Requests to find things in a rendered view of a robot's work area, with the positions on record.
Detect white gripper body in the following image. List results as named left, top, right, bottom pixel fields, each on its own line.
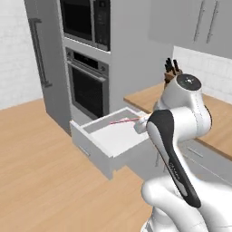
left=133, top=116, right=151, bottom=135

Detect red and white straw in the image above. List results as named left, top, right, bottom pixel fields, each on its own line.
left=109, top=118, right=141, bottom=125

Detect open grey drawer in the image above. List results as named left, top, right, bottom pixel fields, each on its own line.
left=69, top=106, right=152, bottom=181

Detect closed grey drawer front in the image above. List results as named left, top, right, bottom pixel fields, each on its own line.
left=178, top=139, right=232, bottom=186

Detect grey lower cupboard door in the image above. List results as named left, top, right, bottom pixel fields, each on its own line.
left=124, top=140, right=170, bottom=183

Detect brown knife block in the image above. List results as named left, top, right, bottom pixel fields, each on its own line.
left=163, top=57, right=184, bottom=89

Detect grey tall oven cabinet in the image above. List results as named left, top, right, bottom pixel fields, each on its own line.
left=59, top=0, right=175, bottom=125

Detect black built-in oven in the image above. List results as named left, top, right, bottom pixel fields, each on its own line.
left=64, top=46, right=111, bottom=121

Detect grey fridge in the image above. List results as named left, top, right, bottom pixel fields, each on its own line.
left=24, top=0, right=73, bottom=134

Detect black microwave oven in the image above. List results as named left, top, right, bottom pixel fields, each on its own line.
left=59, top=0, right=111, bottom=52

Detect silver lower cupboard handle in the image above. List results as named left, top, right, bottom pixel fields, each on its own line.
left=154, top=151, right=161, bottom=168

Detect silver closed drawer handle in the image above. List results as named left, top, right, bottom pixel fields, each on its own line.
left=187, top=146, right=205, bottom=159

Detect silver oven handle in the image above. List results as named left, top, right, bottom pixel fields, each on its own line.
left=66, top=60, right=108, bottom=82

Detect silver cupboard door handle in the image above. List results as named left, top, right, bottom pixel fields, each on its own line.
left=192, top=0, right=207, bottom=43
left=206, top=0, right=219, bottom=44

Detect grey fridge handle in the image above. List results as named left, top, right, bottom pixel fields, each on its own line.
left=28, top=18, right=53, bottom=89

